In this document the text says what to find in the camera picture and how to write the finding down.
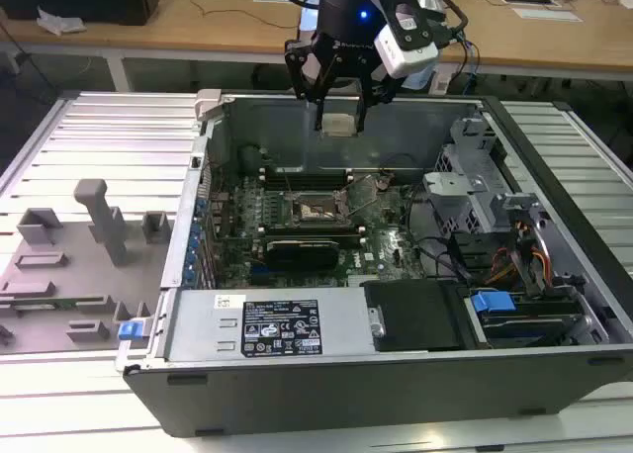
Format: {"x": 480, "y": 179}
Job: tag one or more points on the black open PC case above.
{"x": 346, "y": 398}

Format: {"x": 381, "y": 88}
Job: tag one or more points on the wooden desk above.
{"x": 207, "y": 32}

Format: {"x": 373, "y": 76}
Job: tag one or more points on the blue case latch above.
{"x": 128, "y": 330}

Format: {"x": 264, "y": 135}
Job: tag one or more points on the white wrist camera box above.
{"x": 405, "y": 57}

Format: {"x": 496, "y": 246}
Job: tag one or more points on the crumpled white paper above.
{"x": 59, "y": 22}

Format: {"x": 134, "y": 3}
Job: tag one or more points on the hard disk in blue carrier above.
{"x": 492, "y": 302}

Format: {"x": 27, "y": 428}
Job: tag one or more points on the black RAM slot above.
{"x": 306, "y": 229}
{"x": 301, "y": 174}
{"x": 346, "y": 239}
{"x": 301, "y": 184}

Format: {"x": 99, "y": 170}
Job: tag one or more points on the grey parts rack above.
{"x": 74, "y": 275}

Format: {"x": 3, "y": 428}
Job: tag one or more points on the black drive bay box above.
{"x": 415, "y": 314}

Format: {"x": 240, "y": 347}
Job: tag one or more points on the green motherboard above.
{"x": 386, "y": 245}

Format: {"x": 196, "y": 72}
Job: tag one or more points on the thin metal locking lever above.
{"x": 287, "y": 186}

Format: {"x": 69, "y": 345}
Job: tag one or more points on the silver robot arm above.
{"x": 420, "y": 81}

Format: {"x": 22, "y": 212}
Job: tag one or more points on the black graphics card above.
{"x": 301, "y": 255}

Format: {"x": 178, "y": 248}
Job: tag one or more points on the silver square CPU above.
{"x": 338, "y": 124}

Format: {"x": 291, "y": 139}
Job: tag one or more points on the blue card retainer clip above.
{"x": 197, "y": 232}
{"x": 193, "y": 245}
{"x": 188, "y": 275}
{"x": 191, "y": 260}
{"x": 201, "y": 207}

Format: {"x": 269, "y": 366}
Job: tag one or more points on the metal drive cage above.
{"x": 460, "y": 186}

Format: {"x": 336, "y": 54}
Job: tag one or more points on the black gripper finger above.
{"x": 299, "y": 72}
{"x": 378, "y": 89}

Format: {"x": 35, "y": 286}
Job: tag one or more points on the green RAM stick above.
{"x": 49, "y": 304}

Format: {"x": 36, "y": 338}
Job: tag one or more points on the silver power supply box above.
{"x": 198, "y": 324}

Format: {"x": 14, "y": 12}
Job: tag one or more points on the dark board connector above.
{"x": 383, "y": 182}

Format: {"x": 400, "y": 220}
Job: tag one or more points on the CPU socket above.
{"x": 319, "y": 213}

